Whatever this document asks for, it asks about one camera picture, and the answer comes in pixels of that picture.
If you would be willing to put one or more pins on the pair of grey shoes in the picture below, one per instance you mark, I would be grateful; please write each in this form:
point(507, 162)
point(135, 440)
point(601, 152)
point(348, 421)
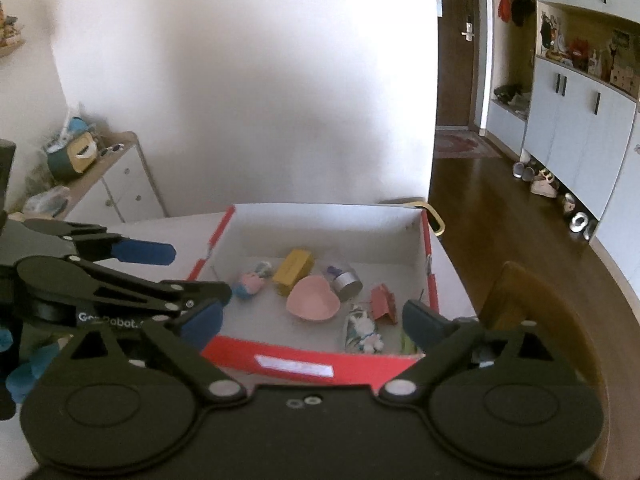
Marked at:
point(522, 170)

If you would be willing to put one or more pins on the white sideboard with wooden top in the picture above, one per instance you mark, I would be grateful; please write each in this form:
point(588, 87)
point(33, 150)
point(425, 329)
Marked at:
point(125, 185)

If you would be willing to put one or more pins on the brown wooden door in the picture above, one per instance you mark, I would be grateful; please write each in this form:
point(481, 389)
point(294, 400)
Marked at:
point(455, 60)

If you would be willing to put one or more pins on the clear plastic bag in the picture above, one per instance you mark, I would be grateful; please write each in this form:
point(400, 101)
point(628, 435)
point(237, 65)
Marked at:
point(47, 200)

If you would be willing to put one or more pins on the white blue patterned trinket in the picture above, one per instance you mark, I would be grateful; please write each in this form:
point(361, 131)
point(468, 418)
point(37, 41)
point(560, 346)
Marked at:
point(362, 331)

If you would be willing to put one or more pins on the yellow card box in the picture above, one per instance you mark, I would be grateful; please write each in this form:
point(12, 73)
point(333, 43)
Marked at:
point(292, 271)

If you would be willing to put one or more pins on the teal tissue box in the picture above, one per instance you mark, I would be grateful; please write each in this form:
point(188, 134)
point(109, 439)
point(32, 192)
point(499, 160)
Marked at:
point(70, 155)

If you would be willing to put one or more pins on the small pink paper box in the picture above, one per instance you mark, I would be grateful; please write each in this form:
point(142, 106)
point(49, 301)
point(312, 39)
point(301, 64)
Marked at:
point(385, 303)

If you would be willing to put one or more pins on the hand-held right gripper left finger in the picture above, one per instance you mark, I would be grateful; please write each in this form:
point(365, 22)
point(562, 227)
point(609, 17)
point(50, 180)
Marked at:
point(200, 321)

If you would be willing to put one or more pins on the red cardboard box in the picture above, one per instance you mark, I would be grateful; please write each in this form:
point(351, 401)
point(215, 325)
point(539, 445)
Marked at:
point(230, 353)

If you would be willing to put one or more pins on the clear jar with silver lid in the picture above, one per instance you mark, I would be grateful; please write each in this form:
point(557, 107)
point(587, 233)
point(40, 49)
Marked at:
point(346, 280)

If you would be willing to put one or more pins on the red hanging bag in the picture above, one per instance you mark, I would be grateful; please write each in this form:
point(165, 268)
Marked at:
point(505, 2)

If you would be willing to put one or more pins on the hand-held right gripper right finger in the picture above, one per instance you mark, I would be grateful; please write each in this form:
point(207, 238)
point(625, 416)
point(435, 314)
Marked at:
point(424, 321)

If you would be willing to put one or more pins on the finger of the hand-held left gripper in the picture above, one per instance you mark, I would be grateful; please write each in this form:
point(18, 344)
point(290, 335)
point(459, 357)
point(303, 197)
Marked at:
point(145, 253)
point(125, 291)

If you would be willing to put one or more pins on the pink heart-shaped dish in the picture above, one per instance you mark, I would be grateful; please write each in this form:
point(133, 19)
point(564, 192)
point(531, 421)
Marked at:
point(312, 301)

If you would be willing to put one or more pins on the patterned door rug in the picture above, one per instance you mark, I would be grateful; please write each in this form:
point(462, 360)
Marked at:
point(460, 145)

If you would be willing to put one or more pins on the black hanging bag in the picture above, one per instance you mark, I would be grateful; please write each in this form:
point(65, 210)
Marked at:
point(522, 5)

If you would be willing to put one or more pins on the pink pig toy figure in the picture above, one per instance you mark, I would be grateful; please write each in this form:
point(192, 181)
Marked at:
point(250, 282)

